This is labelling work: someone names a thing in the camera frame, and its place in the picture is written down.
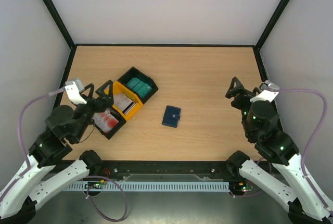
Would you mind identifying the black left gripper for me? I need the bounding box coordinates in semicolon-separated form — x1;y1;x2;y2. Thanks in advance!
72;80;114;142

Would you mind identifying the black bin with teal cards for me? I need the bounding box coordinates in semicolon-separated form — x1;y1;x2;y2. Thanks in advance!
118;67;159;104

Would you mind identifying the blue leather card holder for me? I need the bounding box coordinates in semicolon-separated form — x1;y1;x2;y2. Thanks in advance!
162;105;181;128

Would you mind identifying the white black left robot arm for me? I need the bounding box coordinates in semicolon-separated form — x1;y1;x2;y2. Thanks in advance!
1;79;113;223

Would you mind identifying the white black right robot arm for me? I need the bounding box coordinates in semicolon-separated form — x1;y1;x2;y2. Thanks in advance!
225;77;332;223

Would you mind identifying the white red card stack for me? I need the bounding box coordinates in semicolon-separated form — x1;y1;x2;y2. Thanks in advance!
113;93;136;115

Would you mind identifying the red patterned card stack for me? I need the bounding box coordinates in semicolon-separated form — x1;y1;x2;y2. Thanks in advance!
93;111;119;134

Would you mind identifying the black bin with red cards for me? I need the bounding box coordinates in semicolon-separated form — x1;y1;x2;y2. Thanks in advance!
93;108;126;140

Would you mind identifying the teal card stack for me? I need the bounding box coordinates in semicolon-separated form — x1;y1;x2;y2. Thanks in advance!
126;78;152;98

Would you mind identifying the yellow plastic bin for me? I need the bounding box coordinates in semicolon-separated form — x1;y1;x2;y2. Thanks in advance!
112;81;143;121

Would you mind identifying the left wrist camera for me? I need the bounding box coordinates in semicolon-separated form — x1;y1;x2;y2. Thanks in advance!
65;78;87;105

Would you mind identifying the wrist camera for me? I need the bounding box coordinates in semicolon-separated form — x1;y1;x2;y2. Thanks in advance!
250;80;280;103
65;78;87;105

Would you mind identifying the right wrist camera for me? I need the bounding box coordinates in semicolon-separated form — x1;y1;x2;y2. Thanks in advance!
250;80;280;103

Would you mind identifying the black aluminium frame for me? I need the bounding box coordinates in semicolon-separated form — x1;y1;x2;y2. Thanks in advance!
5;0;321;224

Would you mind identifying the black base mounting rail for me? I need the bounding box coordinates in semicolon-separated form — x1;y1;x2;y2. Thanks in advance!
89;160;241;180

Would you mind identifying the light blue slotted cable duct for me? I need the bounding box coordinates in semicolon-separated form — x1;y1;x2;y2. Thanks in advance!
63;181;229;192

